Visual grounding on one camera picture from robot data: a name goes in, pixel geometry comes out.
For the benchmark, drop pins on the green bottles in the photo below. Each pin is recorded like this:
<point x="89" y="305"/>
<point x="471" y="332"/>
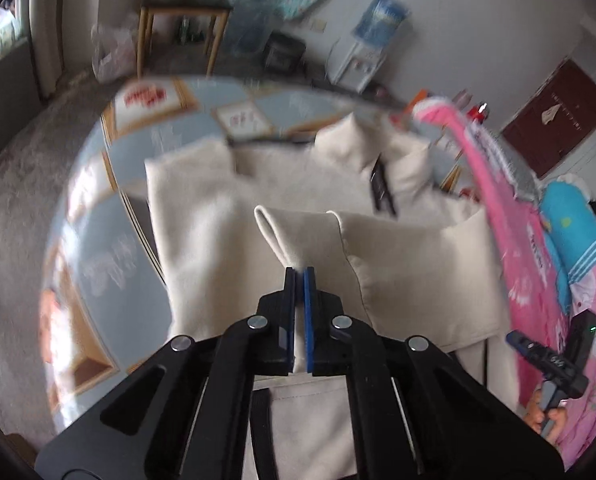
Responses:
<point x="188" y="32"/>

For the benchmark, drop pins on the grey lace cloth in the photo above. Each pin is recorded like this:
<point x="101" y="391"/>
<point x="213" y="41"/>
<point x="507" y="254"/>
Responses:
<point x="513" y="165"/>

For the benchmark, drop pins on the black trash bin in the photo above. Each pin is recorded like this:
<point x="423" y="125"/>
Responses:
<point x="283" y="52"/>

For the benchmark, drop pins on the clear empty water jug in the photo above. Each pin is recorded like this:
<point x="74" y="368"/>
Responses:
<point x="248" y="30"/>

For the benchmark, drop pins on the fruit print tablecloth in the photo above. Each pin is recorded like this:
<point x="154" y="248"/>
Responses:
<point x="128" y="260"/>

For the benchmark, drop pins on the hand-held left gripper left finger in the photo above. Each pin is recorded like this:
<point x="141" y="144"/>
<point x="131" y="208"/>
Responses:
<point x="290" y="310"/>

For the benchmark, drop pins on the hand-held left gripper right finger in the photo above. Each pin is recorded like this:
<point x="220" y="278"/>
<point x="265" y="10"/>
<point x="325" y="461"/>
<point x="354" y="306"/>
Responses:
<point x="308" y="310"/>

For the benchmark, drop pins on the dark red door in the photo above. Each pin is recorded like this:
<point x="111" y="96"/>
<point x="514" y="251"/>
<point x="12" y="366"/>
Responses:
<point x="553" y="120"/>

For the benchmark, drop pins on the wooden chair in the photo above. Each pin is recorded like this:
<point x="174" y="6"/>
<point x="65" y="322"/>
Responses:
<point x="183" y="5"/>

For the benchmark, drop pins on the blue water bottle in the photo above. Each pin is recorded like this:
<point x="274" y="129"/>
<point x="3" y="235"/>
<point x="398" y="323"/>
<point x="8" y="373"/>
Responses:
<point x="380" y="20"/>

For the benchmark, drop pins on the grey curtain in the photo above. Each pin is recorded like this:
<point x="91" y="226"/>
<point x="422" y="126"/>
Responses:
<point x="63" y="25"/>

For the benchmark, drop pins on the person's right hand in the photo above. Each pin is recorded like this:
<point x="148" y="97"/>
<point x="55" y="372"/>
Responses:
<point x="558" y="422"/>

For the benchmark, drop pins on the cream jacket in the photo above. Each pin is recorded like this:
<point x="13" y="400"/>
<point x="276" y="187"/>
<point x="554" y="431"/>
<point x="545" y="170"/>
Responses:
<point x="218" y="240"/>

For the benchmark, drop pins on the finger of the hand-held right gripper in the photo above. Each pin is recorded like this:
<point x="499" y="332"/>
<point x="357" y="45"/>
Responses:
<point x="533" y="350"/>

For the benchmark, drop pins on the white plastic bag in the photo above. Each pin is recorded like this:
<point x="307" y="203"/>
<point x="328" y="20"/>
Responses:
<point x="113" y="55"/>

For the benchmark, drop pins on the pink blanket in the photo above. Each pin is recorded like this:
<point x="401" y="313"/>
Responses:
<point x="523" y="280"/>

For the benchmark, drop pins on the wall socket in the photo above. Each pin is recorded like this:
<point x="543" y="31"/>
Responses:
<point x="318" y="25"/>

